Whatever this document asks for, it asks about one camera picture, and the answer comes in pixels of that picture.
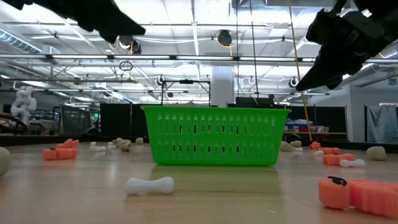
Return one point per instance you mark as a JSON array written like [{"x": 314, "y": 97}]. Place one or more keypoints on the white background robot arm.
[{"x": 23, "y": 102}]

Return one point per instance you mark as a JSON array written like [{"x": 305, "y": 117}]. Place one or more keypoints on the grey hanging cloth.
[{"x": 383, "y": 123}]

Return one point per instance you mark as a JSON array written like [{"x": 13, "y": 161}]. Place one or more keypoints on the blue plastic bin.
[{"x": 293, "y": 126}]

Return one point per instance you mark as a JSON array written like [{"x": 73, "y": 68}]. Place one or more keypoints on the green plastic basket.
[{"x": 217, "y": 110}]

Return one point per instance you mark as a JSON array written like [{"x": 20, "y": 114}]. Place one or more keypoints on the grey ventilation duct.
[{"x": 18, "y": 42}]

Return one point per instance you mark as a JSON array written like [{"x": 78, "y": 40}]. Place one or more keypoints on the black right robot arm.
[{"x": 379, "y": 7}]

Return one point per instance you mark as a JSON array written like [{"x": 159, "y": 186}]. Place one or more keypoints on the white building column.
[{"x": 222, "y": 85}]

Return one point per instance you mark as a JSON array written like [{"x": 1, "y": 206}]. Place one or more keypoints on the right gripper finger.
[
  {"x": 343, "y": 67},
  {"x": 320, "y": 71}
]

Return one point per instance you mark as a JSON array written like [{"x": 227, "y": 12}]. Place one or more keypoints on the black metal stand frame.
[{"x": 186, "y": 81}]

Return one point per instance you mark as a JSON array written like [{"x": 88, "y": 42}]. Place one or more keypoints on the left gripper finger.
[
  {"x": 109, "y": 18},
  {"x": 109, "y": 36}
]

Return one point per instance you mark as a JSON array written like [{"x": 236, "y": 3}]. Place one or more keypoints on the wooden shelf board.
[{"x": 335, "y": 133}]

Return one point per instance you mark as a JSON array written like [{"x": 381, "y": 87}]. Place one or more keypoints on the beige plastic skull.
[
  {"x": 286, "y": 146},
  {"x": 139, "y": 140},
  {"x": 117, "y": 141},
  {"x": 376, "y": 153},
  {"x": 3, "y": 161},
  {"x": 296, "y": 143},
  {"x": 126, "y": 146}
]

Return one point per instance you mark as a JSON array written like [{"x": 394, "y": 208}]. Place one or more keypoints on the orange plastic skeleton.
[
  {"x": 357, "y": 194},
  {"x": 70, "y": 143},
  {"x": 330, "y": 151},
  {"x": 334, "y": 159},
  {"x": 60, "y": 153},
  {"x": 314, "y": 145}
]

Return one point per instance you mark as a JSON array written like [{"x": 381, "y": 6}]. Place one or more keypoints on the black background monitor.
[{"x": 248, "y": 102}]

